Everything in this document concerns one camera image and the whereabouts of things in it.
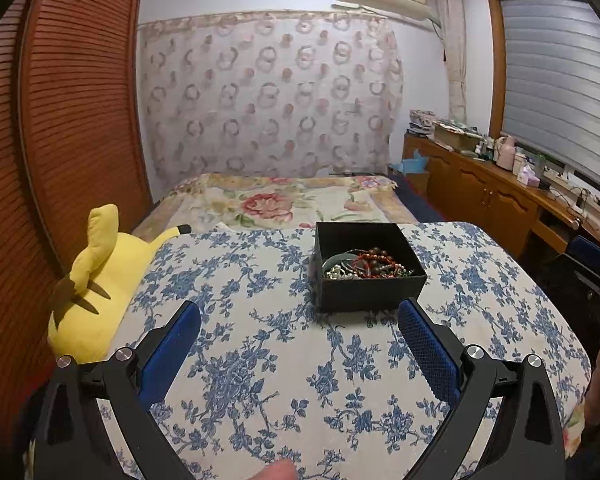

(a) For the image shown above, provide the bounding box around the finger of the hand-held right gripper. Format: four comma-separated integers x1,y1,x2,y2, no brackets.
566,236,600,307

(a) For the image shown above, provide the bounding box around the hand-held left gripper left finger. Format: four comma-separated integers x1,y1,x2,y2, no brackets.
30,301,202,480

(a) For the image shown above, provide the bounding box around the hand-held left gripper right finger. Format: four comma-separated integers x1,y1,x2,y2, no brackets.
397,299,568,480

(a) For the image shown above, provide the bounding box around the black jewelry box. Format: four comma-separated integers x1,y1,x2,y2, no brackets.
311,221,428,313

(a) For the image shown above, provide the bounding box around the pile of mixed bracelets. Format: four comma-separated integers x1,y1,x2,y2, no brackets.
322,247,416,281

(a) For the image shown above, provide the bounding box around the brown wooden bead bracelet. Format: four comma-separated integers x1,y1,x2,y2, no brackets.
360,246,399,266

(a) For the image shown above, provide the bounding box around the green jade bangle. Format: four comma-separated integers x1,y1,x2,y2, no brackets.
321,254,362,274

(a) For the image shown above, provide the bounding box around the person's left hand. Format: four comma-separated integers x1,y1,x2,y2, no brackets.
256,460,297,480

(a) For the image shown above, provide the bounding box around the yellow plush toy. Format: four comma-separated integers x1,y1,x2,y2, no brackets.
47,204,192,365

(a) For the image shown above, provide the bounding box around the blue floral white blanket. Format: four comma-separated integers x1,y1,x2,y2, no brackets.
22,221,594,480

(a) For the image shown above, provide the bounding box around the long wooden cabinet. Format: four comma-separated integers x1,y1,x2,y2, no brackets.
402,132,600,262

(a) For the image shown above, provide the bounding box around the pink thermos jug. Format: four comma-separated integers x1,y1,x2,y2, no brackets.
495,135,516,170

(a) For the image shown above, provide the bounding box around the dark blue bed sheet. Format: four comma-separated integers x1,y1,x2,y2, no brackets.
389,175,447,224

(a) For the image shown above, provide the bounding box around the grey window roller blind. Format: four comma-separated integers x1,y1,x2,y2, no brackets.
497,0,600,197

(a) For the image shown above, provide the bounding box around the open cardboard box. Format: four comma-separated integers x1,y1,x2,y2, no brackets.
432,119,484,154

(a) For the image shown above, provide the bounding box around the cream red-flower blanket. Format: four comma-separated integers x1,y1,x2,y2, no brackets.
132,172,421,236

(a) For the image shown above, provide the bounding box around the light blue plastic bag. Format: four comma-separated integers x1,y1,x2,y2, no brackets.
400,149,431,176

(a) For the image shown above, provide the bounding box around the stack of printed cloths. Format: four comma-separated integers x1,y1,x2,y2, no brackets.
408,109,437,136

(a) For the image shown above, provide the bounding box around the beige window curtain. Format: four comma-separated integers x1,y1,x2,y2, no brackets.
432,0,469,127

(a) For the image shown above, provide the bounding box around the brown slatted wooden wardrobe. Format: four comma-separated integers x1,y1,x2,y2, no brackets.
0,0,154,411

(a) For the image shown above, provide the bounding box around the wooden window frame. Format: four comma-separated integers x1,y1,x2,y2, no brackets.
485,0,600,202

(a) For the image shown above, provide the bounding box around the ring-patterned lace wall cloth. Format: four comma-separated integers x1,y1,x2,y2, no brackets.
137,10,405,189

